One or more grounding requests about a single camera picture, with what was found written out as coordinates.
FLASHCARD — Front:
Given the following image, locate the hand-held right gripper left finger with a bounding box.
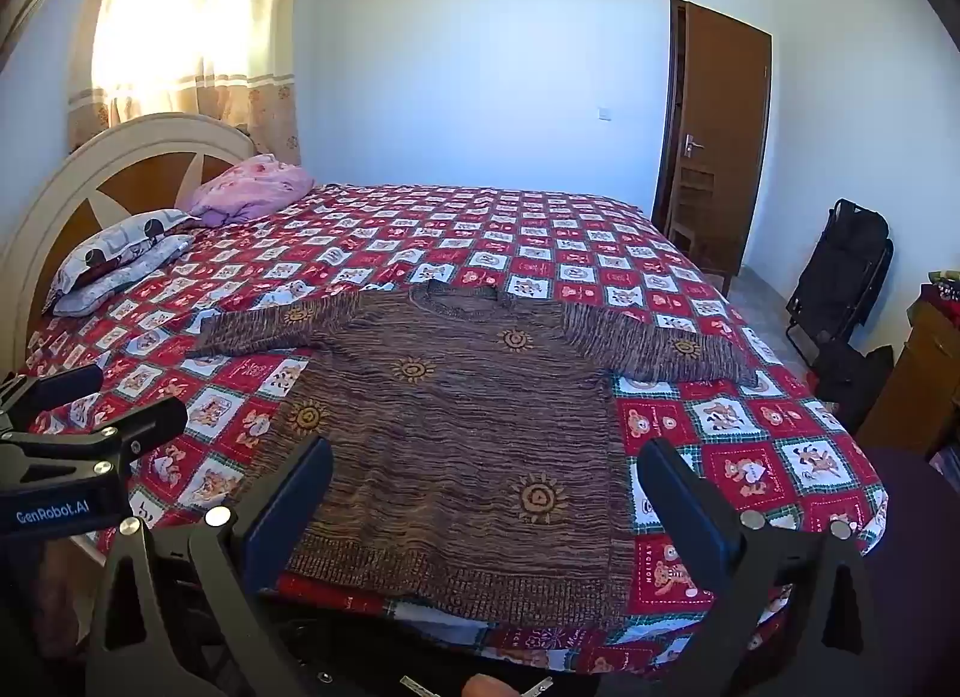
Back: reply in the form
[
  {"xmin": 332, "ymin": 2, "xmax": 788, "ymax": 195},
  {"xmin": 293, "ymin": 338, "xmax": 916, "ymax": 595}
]
[{"xmin": 84, "ymin": 434, "xmax": 335, "ymax": 697}]

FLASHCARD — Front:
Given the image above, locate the wooden cabinet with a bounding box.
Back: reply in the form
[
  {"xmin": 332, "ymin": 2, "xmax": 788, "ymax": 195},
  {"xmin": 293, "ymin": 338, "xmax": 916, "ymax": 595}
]
[{"xmin": 855, "ymin": 299, "xmax": 960, "ymax": 458}]

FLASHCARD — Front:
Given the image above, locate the brown wooden door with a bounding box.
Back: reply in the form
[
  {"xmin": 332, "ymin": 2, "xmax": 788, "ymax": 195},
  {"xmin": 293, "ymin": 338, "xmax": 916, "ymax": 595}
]
[{"xmin": 651, "ymin": 0, "xmax": 773, "ymax": 278}]

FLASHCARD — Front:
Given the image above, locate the red checkered printed blanket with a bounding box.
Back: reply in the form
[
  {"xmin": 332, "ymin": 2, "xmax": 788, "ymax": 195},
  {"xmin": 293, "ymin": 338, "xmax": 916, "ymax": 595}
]
[{"xmin": 26, "ymin": 183, "xmax": 890, "ymax": 675}]

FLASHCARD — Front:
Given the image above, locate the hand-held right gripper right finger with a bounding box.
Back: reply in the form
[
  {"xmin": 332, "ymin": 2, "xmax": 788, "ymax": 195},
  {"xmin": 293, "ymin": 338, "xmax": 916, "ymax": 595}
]
[{"xmin": 600, "ymin": 437, "xmax": 886, "ymax": 697}]

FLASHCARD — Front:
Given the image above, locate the grey patterned blanket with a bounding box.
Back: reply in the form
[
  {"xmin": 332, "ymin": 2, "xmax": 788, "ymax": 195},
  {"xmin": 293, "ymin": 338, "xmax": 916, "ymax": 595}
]
[{"xmin": 45, "ymin": 233, "xmax": 196, "ymax": 317}]

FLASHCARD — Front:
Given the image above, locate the beige patterned curtain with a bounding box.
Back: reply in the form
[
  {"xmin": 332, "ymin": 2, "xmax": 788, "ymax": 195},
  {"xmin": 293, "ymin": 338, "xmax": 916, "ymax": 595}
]
[{"xmin": 66, "ymin": 0, "xmax": 302, "ymax": 166}]

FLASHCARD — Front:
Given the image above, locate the patterned white pillow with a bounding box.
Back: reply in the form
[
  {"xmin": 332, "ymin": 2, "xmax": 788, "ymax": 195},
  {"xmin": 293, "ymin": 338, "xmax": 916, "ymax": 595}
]
[{"xmin": 56, "ymin": 208, "xmax": 200, "ymax": 293}]

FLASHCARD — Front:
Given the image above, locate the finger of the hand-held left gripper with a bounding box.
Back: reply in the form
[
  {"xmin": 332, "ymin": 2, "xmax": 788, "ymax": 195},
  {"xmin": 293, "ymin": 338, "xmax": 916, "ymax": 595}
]
[
  {"xmin": 0, "ymin": 397, "xmax": 188, "ymax": 480},
  {"xmin": 0, "ymin": 363, "xmax": 104, "ymax": 432}
]

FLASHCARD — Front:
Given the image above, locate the pink pillow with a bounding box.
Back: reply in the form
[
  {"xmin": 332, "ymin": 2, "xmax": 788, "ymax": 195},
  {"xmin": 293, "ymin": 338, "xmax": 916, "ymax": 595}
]
[{"xmin": 184, "ymin": 153, "xmax": 314, "ymax": 227}]

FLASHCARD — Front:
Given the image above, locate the cream and wood headboard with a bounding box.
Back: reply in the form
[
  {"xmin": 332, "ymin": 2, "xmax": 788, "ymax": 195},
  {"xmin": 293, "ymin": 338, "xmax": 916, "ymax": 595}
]
[{"xmin": 0, "ymin": 112, "xmax": 260, "ymax": 383}]

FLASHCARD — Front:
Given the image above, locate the brown knitted sweater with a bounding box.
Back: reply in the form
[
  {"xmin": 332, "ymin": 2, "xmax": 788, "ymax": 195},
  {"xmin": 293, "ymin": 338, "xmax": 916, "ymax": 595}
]
[{"xmin": 186, "ymin": 278, "xmax": 760, "ymax": 630}]

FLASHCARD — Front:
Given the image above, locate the black bag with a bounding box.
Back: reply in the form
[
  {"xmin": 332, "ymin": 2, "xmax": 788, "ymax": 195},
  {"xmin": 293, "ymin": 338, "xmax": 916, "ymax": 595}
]
[{"xmin": 814, "ymin": 344, "xmax": 895, "ymax": 435}]

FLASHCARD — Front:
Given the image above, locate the black folding chair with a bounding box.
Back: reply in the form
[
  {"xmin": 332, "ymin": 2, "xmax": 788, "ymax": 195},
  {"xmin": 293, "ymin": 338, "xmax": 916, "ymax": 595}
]
[{"xmin": 784, "ymin": 198, "xmax": 895, "ymax": 368}]

